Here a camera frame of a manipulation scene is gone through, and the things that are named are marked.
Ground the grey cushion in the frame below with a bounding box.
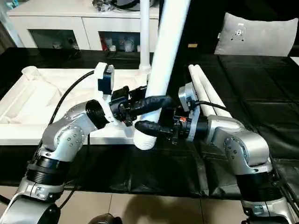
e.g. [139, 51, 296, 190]
[214, 12, 299, 56]

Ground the beige curtain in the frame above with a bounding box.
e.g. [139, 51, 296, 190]
[0, 21, 14, 54]

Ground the white cabinet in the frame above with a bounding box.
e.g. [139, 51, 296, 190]
[7, 4, 161, 51]

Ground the dark clutter pile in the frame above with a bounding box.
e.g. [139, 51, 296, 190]
[92, 0, 117, 12]

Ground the dark bag on cabinet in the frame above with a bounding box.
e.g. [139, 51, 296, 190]
[116, 0, 155, 7]

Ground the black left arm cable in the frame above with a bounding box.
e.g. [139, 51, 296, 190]
[50, 71, 95, 210]

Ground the dark robot left foot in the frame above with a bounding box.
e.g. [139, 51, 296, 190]
[90, 213, 123, 224]

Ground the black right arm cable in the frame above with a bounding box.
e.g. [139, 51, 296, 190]
[191, 99, 299, 210]

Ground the white plastic table leg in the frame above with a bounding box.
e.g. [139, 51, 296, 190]
[139, 0, 152, 75]
[188, 64, 218, 116]
[133, 0, 191, 150]
[193, 64, 232, 117]

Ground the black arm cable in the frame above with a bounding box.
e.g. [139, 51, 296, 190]
[191, 99, 299, 210]
[50, 71, 95, 210]

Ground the black mat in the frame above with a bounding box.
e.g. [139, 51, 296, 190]
[0, 48, 299, 199]

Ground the black cabinet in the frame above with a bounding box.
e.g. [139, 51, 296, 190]
[158, 0, 225, 56]

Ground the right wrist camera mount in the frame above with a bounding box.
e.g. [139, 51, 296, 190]
[178, 81, 201, 142]

